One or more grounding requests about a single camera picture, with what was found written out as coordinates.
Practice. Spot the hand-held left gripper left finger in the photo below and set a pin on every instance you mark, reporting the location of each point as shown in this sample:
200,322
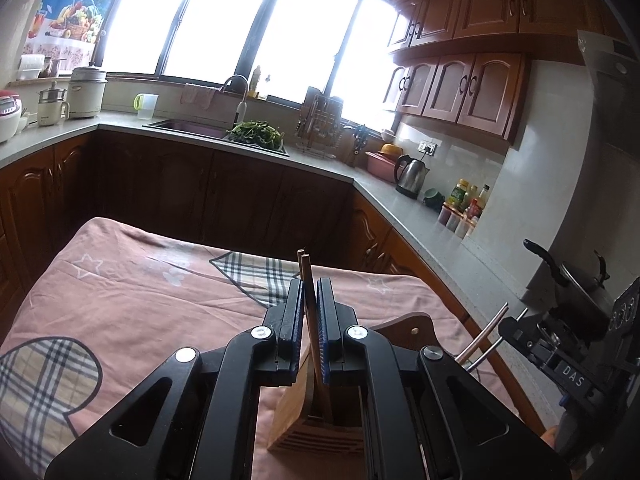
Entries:
299,310

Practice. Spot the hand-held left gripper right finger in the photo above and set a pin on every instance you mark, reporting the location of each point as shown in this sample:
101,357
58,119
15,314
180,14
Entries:
322,325

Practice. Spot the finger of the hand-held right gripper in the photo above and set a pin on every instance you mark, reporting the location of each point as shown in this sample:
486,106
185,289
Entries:
515,335

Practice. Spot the wooden utensil holder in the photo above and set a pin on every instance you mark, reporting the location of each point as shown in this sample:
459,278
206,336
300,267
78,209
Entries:
295,425

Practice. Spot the black wok with lid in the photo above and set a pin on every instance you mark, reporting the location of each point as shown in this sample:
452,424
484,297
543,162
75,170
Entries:
580,290

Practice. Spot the white spice jar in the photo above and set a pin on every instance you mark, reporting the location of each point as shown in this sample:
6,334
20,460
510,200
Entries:
444,217
463,228
453,222

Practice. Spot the pink heart print bedsheet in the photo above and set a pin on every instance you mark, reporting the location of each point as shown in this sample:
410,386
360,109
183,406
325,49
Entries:
150,300

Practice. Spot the green label oil bottle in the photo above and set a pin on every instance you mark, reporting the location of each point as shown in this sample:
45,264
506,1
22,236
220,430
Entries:
457,195

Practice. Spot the green mug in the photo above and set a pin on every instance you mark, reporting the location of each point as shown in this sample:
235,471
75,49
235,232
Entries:
433,198

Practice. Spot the pink plastic basin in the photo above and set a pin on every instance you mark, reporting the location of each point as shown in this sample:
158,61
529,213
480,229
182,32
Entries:
382,167

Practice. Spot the dark knife block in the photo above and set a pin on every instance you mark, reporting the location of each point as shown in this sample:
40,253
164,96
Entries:
357,147

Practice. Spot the steel electric kettle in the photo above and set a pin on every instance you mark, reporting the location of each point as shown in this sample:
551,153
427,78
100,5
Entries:
412,177

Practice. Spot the wooden base cabinets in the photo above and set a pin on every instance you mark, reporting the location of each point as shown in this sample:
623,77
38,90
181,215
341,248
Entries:
175,185

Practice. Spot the green leafy vegetables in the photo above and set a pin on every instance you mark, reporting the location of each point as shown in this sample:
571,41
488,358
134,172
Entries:
255,134

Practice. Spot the yellow bowl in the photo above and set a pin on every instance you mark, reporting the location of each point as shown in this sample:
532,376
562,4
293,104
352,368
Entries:
390,150

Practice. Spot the metal dish rack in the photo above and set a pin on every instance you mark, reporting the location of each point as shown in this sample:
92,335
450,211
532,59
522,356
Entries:
320,120

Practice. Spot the white bowl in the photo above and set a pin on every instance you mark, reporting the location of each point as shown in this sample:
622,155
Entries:
388,135

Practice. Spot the steel kitchen faucet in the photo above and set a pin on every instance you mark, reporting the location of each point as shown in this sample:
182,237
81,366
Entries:
242,110

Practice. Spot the steel kitchen sink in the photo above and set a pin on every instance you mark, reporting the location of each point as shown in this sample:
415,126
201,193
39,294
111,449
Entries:
185,127

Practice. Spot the tall yellow bottle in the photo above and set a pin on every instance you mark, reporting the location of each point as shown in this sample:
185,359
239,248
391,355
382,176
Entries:
257,82

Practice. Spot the pink dish cloth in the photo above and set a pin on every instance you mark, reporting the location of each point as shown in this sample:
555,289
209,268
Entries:
200,96

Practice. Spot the yellow green measuring jug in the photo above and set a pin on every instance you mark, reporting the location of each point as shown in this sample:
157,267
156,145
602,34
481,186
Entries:
147,107

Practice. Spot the dark framed kitchen window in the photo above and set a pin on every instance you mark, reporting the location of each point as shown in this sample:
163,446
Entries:
225,20

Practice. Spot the large white electric cooker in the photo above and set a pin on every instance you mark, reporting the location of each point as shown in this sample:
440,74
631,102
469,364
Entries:
87,92

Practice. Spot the small white electric pot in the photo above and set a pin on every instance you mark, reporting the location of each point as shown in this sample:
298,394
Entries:
52,107

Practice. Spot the pink white rice cooker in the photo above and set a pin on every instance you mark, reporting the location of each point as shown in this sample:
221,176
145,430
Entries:
9,117

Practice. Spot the paper towel roll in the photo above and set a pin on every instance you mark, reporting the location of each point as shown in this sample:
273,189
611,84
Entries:
30,67

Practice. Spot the single white wall socket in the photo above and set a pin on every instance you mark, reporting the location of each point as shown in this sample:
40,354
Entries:
427,147

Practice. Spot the wooden wall cabinet row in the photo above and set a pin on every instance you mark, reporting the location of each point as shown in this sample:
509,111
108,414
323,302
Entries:
490,5
460,90

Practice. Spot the tropical fruit wall poster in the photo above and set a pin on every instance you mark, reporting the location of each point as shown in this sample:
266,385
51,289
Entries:
75,5

